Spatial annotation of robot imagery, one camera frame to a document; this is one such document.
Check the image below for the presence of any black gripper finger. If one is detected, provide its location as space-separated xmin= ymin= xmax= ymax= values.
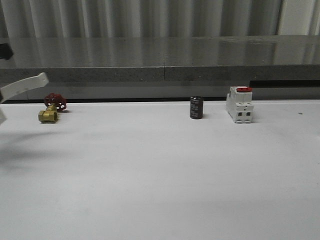
xmin=0 ymin=43 xmax=14 ymax=60

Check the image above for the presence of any white half clamp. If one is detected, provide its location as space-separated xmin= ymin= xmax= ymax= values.
xmin=0 ymin=72 xmax=50 ymax=104

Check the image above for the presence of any brass valve red handwheel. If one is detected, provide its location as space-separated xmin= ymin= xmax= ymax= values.
xmin=38 ymin=93 xmax=67 ymax=123

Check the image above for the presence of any black cylindrical capacitor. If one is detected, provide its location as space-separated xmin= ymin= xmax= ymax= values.
xmin=189 ymin=96 xmax=204 ymax=120

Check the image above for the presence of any grey stone counter ledge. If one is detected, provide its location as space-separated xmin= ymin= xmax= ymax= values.
xmin=0 ymin=35 xmax=320 ymax=86

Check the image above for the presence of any white circuit breaker red switch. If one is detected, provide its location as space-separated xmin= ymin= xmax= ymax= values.
xmin=226 ymin=86 xmax=254 ymax=124

